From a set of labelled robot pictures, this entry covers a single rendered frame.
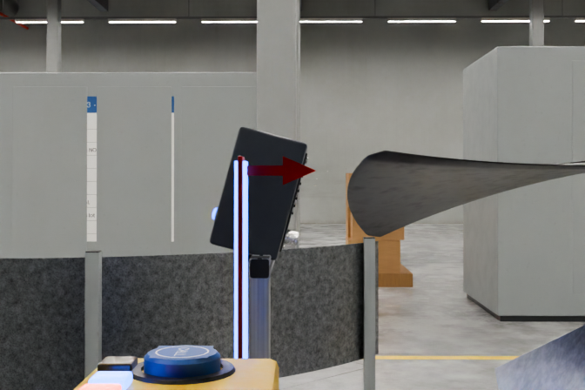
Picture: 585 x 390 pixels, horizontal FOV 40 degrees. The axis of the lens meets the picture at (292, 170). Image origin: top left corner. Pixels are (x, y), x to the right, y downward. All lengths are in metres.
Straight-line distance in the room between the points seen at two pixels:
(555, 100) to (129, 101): 3.50
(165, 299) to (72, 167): 4.56
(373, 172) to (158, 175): 6.12
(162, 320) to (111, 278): 0.19
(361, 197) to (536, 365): 0.20
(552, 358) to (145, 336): 1.80
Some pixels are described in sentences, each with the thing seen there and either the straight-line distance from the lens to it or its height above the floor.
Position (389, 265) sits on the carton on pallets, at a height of 0.23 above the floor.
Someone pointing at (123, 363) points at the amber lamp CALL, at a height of 1.08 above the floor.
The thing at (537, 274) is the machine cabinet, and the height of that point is 0.39.
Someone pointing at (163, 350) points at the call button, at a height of 1.08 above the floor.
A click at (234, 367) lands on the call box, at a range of 0.44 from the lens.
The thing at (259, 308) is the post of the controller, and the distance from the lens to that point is 1.21.
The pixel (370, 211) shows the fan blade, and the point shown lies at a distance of 0.73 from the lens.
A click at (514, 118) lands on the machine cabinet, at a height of 1.66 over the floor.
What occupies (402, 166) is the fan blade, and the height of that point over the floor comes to 1.18.
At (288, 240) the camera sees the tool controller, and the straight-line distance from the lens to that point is 1.28.
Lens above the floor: 1.17
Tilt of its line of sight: 1 degrees up
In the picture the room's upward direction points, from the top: straight up
